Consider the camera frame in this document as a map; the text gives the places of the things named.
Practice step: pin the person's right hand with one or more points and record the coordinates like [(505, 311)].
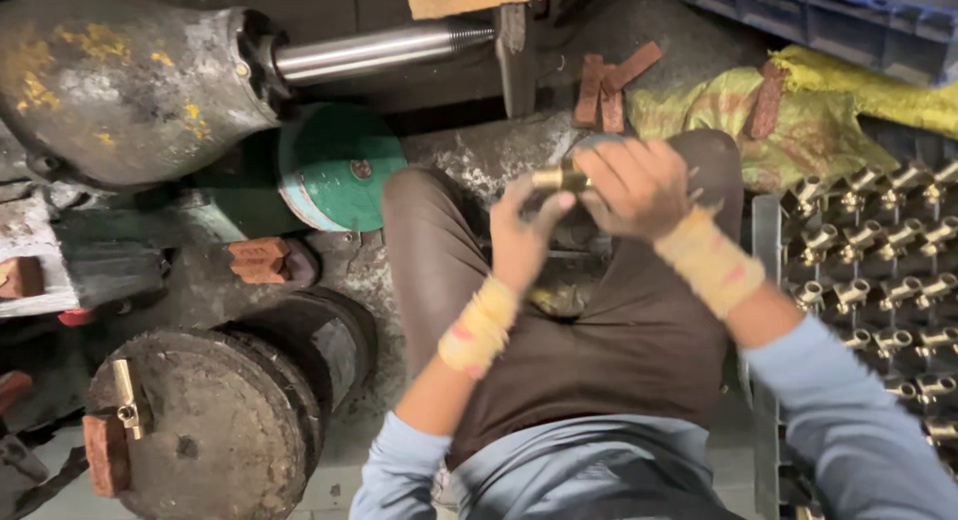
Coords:
[(636, 187)]

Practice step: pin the person's left hand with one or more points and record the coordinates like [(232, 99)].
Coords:
[(516, 243)]

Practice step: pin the person's right fingers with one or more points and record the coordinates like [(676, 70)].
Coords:
[(599, 172)]

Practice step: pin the brass pipe fitting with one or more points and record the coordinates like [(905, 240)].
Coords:
[(557, 179)]

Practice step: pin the reddish brown compound bar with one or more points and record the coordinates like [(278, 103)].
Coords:
[(612, 112), (633, 66), (589, 89), (768, 101)]

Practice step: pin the yellow cloth right wrist wrap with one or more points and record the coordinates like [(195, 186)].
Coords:
[(709, 262)]

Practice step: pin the yellow cloth wrist wrap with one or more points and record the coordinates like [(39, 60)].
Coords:
[(479, 329), (709, 262)]

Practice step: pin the person's brown trousers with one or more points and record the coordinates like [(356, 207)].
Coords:
[(629, 348)]

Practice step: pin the yellow cloth left wrist wrap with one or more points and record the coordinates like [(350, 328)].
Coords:
[(479, 329)]

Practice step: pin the yellow woven sack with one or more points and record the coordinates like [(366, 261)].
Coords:
[(823, 123)]

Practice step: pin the green round wheel disc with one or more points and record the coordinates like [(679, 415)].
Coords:
[(344, 168)]

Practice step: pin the steel threaded spindle shaft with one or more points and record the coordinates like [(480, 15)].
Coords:
[(374, 50)]

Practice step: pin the blue plastic crate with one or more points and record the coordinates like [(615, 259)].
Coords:
[(838, 18)]

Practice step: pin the tray of brass fittings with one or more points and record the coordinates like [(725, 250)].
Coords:
[(876, 280)]

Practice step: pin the person's blue shirt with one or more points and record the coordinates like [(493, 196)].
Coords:
[(584, 475)]

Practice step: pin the stacked reddish brown blocks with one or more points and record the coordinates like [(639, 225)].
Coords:
[(260, 260)]

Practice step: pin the large dirty buffing drum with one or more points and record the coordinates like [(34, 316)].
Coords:
[(217, 423)]

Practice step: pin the grey machine motor housing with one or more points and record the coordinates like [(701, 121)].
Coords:
[(127, 86)]

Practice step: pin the brass tee fitting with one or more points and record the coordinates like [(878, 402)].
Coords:
[(129, 400)]

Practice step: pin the dirty white machine ledge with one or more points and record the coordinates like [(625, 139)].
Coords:
[(45, 239)]

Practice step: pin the large reddish brown block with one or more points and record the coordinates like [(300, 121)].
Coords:
[(107, 456)]

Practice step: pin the reddish brown compound block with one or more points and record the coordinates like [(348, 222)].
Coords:
[(21, 277)]

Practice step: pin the grey metal upright bracket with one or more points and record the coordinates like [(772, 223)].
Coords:
[(516, 60)]

